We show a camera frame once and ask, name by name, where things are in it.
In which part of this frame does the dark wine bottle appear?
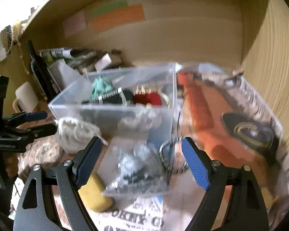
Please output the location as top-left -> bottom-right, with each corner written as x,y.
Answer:
26,40 -> 58,103

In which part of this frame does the orange sticky note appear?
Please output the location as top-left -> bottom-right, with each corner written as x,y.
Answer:
91,4 -> 145,32

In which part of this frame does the grey glitter pouch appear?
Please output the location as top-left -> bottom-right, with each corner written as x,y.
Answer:
98,138 -> 169,198

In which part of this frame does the red velvet pouch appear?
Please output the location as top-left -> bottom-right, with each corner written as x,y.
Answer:
134,85 -> 171,107

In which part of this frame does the beige mug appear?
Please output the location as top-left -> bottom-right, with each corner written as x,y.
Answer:
12,82 -> 38,113

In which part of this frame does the rolled newspaper stack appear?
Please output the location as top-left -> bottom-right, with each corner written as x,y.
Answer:
38,48 -> 123,74

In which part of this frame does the clear plastic storage box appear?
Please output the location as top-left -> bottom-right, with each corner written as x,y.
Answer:
48,63 -> 179,147

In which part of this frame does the green sticky note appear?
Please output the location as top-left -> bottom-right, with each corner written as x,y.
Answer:
91,0 -> 128,17

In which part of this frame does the white paper card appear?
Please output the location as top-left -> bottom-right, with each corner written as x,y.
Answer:
94,54 -> 113,71

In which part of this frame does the green knitted pouch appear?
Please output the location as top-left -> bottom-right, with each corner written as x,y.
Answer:
91,76 -> 114,99

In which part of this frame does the white black-trimmed fabric pouch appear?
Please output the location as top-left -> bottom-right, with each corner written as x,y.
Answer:
55,117 -> 108,154

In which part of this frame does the pink sticky note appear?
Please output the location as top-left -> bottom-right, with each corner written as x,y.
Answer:
62,10 -> 87,37

